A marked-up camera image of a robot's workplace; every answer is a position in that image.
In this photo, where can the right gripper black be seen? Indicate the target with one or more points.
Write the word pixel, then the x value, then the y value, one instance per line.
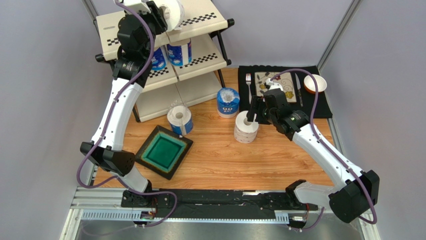
pixel 259 111

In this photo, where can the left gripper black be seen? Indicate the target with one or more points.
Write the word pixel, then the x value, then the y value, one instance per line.
pixel 157 17

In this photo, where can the white floral paper roll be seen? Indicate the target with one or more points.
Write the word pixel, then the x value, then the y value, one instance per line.
pixel 176 13

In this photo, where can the white red-floral paper roll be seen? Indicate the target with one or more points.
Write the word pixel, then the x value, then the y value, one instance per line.
pixel 245 131

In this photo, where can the dark blue roll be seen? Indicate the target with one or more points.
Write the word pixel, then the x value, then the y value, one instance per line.
pixel 180 52
pixel 159 59

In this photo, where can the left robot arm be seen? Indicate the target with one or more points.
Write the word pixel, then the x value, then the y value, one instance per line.
pixel 105 149

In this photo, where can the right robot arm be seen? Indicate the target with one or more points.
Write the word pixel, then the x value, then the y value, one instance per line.
pixel 354 190

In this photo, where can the cream checkered three-tier shelf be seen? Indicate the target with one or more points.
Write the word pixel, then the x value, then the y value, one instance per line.
pixel 191 84

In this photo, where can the silver fork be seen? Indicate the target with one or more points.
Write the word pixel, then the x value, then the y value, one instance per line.
pixel 248 80

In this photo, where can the blue cartoon-face wrapped roll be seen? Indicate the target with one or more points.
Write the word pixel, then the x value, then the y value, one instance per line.
pixel 228 102

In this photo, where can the square floral plate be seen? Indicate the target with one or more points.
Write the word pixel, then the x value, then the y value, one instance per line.
pixel 285 80

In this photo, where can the silver table knife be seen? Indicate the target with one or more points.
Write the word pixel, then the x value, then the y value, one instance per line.
pixel 298 85

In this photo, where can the black cloth placemat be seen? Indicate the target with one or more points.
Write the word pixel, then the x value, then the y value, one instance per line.
pixel 322 109

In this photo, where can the white and orange bowl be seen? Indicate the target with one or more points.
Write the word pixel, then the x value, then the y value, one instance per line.
pixel 315 84

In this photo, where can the plastic-wrapped roll blue label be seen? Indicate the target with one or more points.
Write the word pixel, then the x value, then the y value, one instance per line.
pixel 180 118

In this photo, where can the green square plate black rim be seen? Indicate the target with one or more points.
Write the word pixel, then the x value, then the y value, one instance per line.
pixel 163 151

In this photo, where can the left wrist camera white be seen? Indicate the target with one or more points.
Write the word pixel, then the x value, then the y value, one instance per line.
pixel 136 5

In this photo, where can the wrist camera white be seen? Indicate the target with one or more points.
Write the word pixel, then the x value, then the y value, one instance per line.
pixel 136 5
pixel 271 85

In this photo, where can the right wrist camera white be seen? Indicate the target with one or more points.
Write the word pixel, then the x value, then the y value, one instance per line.
pixel 271 85

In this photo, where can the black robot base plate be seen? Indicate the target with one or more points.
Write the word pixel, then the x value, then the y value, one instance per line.
pixel 216 204

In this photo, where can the aluminium frame rail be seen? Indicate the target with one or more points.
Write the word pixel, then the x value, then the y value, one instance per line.
pixel 103 204

